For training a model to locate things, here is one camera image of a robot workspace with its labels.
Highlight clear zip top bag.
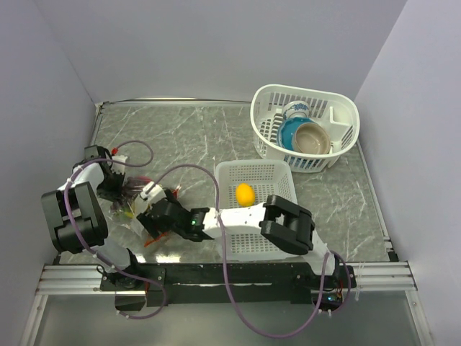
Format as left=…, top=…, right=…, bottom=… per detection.
left=107, top=175, right=183, bottom=248

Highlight yellow fake lemon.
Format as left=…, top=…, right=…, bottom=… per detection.
left=236, top=183, right=256, bottom=208

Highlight white perforated rectangular basket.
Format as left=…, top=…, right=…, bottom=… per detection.
left=215, top=159, right=297, bottom=262

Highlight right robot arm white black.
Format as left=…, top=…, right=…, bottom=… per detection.
left=136, top=195, right=341, bottom=287

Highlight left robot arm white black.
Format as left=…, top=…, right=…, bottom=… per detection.
left=41, top=145, right=143, bottom=290

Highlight purple fake grapes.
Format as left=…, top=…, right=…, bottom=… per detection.
left=110, top=176, right=151, bottom=213

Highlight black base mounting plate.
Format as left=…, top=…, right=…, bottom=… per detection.
left=97, top=260, right=357, bottom=312

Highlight teal bowl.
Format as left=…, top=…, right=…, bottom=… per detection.
left=277, top=117, right=313, bottom=151

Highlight white oval dish rack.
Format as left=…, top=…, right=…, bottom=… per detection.
left=250, top=84, right=360, bottom=173

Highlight beige bowl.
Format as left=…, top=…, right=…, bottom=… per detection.
left=292, top=123, right=331, bottom=155

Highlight blue white porcelain cup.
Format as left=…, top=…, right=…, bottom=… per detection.
left=282, top=100, right=310, bottom=120

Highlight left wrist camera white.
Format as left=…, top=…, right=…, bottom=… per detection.
left=109, top=155, right=128, bottom=175

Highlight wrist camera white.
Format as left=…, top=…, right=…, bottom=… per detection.
left=109, top=155, right=128, bottom=175
left=137, top=182, right=166, bottom=213

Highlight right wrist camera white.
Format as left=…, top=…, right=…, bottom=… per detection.
left=137, top=182, right=166, bottom=213

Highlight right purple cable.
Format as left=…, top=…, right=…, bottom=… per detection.
left=151, top=164, right=353, bottom=339

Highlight purple cable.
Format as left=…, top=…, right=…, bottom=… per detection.
left=64, top=140, right=169, bottom=321
left=151, top=164, right=353, bottom=339

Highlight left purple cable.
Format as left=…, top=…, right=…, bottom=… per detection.
left=64, top=140, right=169, bottom=321

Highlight aluminium frame rail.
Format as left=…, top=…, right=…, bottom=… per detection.
left=35, top=262, right=417, bottom=296

